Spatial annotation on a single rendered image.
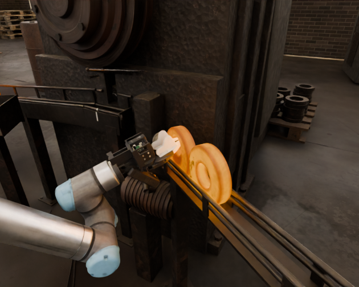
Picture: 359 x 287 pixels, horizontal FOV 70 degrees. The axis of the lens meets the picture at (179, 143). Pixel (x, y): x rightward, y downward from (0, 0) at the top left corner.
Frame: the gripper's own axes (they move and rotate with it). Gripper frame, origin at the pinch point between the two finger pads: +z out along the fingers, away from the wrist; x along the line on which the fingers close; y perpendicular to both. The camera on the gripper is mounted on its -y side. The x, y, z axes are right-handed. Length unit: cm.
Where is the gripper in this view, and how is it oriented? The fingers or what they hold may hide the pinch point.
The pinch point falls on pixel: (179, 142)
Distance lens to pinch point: 74.7
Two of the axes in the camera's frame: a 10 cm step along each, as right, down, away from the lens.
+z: 8.5, -4.7, 2.2
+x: -4.4, -4.3, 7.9
